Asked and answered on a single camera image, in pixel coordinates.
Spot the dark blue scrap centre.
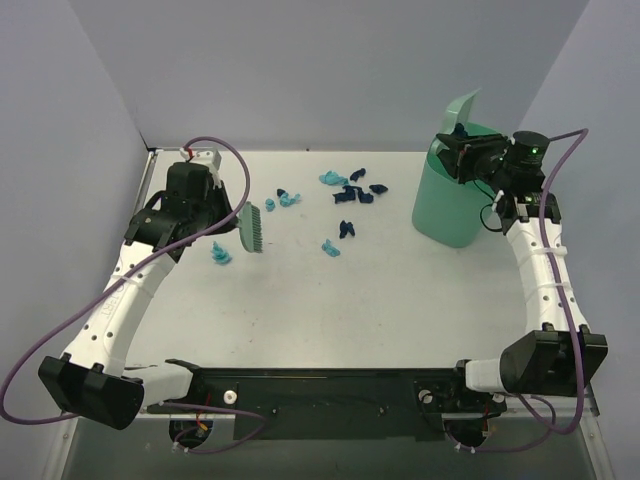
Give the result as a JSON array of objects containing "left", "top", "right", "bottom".
[{"left": 339, "top": 220, "right": 356, "bottom": 239}]

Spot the left mixed scrap pile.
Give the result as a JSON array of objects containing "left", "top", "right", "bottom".
[{"left": 211, "top": 241, "right": 233, "bottom": 266}]

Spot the green hand brush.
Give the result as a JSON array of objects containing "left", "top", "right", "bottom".
[{"left": 237, "top": 201, "right": 263, "bottom": 253}]

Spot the light blue scrap middle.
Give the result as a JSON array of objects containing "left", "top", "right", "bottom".
[{"left": 321, "top": 239, "right": 341, "bottom": 258}]

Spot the mixed scrap pile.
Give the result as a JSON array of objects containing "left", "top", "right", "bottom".
[
  {"left": 452, "top": 123, "right": 469, "bottom": 138},
  {"left": 211, "top": 241, "right": 233, "bottom": 266}
]

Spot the dark blue scrap cluster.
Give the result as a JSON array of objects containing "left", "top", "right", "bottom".
[{"left": 333, "top": 185, "right": 374, "bottom": 204}]

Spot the light blue scrap top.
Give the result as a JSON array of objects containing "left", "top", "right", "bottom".
[{"left": 318, "top": 170, "right": 349, "bottom": 186}]

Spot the dark blue scrap top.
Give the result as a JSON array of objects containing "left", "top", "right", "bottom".
[{"left": 349, "top": 168, "right": 366, "bottom": 182}]

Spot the right mixed scrap pile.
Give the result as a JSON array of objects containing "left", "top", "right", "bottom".
[{"left": 452, "top": 123, "right": 469, "bottom": 138}]

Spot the dark blue scrap right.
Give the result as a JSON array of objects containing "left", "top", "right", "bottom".
[{"left": 369, "top": 184, "right": 388, "bottom": 195}]

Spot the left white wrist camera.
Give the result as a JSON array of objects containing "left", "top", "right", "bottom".
[{"left": 180, "top": 148, "right": 222, "bottom": 174}]

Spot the green plastic waste bin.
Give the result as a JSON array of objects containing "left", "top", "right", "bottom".
[{"left": 411, "top": 122, "right": 506, "bottom": 250}]

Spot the light blue scrap centre-left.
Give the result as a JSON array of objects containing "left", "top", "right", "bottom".
[{"left": 265, "top": 188, "right": 301, "bottom": 212}]

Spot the black mounting base plate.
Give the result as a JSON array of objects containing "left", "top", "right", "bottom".
[{"left": 139, "top": 368, "right": 506, "bottom": 444}]

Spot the green dustpan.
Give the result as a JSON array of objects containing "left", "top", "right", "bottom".
[{"left": 440, "top": 88, "right": 481, "bottom": 135}]

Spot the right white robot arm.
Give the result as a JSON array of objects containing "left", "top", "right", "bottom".
[{"left": 436, "top": 131, "right": 608, "bottom": 409}]

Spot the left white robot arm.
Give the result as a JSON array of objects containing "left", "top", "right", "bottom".
[{"left": 38, "top": 160, "right": 232, "bottom": 430}]

